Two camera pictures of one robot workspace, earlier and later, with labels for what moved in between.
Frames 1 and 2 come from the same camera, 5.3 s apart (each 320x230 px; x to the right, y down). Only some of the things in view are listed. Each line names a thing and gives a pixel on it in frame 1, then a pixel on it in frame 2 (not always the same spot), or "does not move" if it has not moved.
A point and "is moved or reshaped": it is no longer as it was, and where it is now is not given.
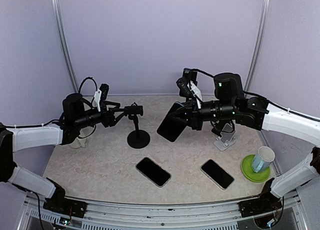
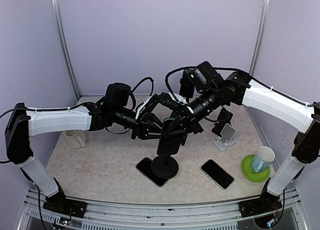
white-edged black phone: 221,177 does not move
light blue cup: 265,155 does not move
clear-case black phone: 159,176 does not move
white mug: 78,142 does not move
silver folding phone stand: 227,139 does not move
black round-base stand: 137,139 → 164,167
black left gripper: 110,120 → 140,127
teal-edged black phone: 171,128 is moved or reshaped
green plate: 247,169 does not move
